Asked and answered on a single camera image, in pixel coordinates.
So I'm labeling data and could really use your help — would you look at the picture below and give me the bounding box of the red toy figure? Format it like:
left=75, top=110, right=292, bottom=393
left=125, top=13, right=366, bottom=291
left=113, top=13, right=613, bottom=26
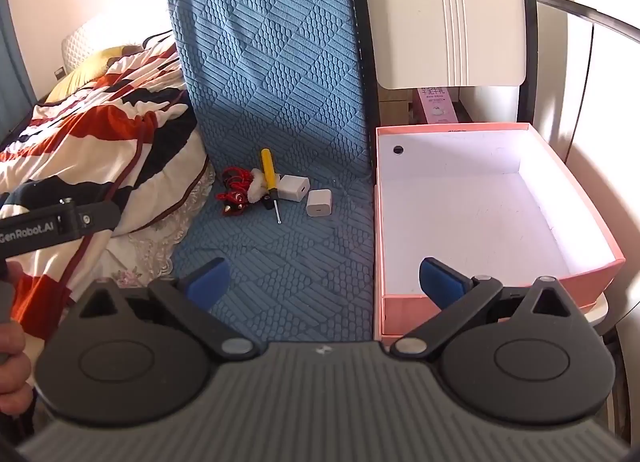
left=216, top=167, right=253, bottom=216

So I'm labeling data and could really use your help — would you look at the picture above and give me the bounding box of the yellow handle screwdriver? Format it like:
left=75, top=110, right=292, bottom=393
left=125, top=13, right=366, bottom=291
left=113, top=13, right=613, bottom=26
left=260, top=148, right=282, bottom=225

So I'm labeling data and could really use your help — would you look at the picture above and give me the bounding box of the white USB-A charger cube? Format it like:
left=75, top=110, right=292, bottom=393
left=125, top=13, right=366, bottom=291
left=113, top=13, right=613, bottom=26
left=277, top=175, right=310, bottom=202

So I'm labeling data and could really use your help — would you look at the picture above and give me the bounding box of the white USB-C charger cube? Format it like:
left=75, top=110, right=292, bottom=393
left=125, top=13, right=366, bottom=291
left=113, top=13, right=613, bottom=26
left=306, top=189, right=333, bottom=217

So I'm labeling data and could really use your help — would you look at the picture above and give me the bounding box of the person's left hand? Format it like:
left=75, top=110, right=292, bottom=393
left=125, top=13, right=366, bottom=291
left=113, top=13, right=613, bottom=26
left=0, top=261, right=34, bottom=417

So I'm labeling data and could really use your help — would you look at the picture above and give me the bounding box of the beige floral lace cloth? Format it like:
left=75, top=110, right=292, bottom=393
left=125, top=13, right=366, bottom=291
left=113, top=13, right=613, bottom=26
left=96, top=164, right=215, bottom=288

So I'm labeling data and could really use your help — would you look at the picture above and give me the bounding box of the pink open shoebox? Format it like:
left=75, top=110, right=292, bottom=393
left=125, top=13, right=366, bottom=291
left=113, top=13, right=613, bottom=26
left=373, top=123, right=625, bottom=343

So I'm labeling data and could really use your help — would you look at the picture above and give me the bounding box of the red white black blanket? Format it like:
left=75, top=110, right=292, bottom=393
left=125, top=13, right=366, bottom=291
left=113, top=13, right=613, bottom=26
left=1, top=32, right=211, bottom=340

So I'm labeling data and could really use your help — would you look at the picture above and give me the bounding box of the yellow pillow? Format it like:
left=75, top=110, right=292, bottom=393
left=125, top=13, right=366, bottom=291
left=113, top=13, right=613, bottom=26
left=46, top=45, right=143, bottom=104

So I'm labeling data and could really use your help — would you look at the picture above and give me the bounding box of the small pink product box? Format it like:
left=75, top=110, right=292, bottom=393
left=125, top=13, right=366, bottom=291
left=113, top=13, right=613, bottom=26
left=412, top=88, right=458, bottom=124

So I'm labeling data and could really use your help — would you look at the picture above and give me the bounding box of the brown cardboard box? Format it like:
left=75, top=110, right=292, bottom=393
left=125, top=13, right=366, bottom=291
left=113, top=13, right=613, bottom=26
left=378, top=86, right=416, bottom=126

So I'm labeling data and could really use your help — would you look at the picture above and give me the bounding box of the blue textured sofa cover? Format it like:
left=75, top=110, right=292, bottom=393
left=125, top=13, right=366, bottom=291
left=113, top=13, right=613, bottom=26
left=168, top=0, right=378, bottom=342

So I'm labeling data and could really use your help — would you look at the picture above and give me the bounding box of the cream white cabinet panel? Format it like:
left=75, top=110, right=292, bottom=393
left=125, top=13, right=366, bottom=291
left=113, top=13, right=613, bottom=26
left=367, top=0, right=526, bottom=90

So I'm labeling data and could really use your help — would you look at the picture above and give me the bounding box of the black curved rail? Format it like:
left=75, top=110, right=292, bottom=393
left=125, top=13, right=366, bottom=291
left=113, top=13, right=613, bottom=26
left=537, top=0, right=640, bottom=43

